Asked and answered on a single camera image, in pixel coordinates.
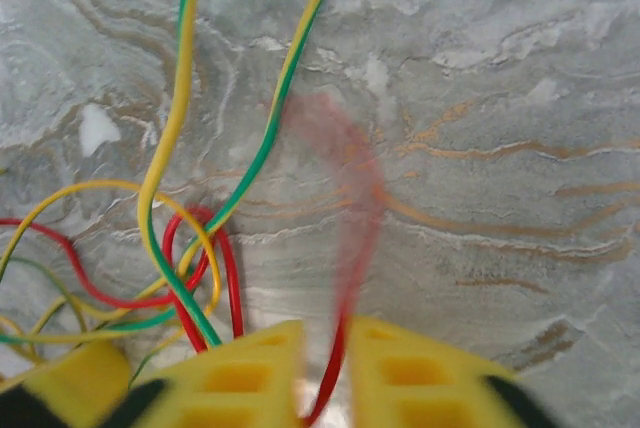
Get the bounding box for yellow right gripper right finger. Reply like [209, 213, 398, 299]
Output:
[349, 316, 561, 428]

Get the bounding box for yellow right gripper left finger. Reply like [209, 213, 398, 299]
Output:
[107, 320, 306, 428]

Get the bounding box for thin yellow-green cable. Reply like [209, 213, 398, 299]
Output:
[0, 255, 181, 389]
[0, 178, 224, 344]

